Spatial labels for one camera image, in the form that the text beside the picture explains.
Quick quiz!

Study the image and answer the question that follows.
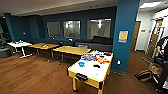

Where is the white bowl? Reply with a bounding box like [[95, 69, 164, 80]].
[[89, 50, 101, 56]]

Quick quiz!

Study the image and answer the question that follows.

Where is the light wood gaming table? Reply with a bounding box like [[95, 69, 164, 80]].
[[66, 51, 115, 94]]

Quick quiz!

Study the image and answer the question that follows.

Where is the dark sofa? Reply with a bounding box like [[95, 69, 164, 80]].
[[74, 35, 115, 53]]

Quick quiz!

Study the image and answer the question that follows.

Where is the long wooden table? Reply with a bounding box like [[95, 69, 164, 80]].
[[52, 45, 92, 66]]

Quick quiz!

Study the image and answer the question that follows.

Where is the small blue bowl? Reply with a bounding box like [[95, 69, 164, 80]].
[[77, 61, 86, 68]]

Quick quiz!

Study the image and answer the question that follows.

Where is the dark framed window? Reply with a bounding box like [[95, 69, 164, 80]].
[[86, 17, 113, 41], [62, 20, 82, 41], [46, 21, 62, 39]]

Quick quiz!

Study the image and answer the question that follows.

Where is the red black flat box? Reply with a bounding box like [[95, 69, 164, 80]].
[[103, 51, 113, 57]]

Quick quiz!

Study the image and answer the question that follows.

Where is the short wooden table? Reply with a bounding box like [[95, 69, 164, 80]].
[[27, 42, 61, 60]]

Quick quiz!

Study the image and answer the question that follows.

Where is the brown wooden door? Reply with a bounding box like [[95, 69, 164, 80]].
[[131, 21, 142, 52]]

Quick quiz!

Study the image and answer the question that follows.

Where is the small white table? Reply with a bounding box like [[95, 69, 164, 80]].
[[6, 40, 34, 60]]

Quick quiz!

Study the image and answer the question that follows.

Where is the brown backpack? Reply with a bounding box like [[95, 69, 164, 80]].
[[134, 68, 153, 83]]

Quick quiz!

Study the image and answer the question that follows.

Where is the ceiling light panel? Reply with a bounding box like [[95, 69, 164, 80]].
[[139, 1, 163, 9]]

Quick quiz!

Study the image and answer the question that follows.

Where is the dark ottoman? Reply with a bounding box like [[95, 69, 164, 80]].
[[0, 45, 12, 60]]

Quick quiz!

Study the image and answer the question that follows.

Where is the white wall outlet plate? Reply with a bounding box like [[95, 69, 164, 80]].
[[116, 59, 122, 66]]

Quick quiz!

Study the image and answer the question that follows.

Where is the yellow wall sign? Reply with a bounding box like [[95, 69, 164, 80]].
[[117, 30, 130, 44]]

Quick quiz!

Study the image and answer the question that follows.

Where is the tall wooden shelf frame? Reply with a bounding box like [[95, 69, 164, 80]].
[[147, 19, 165, 58]]

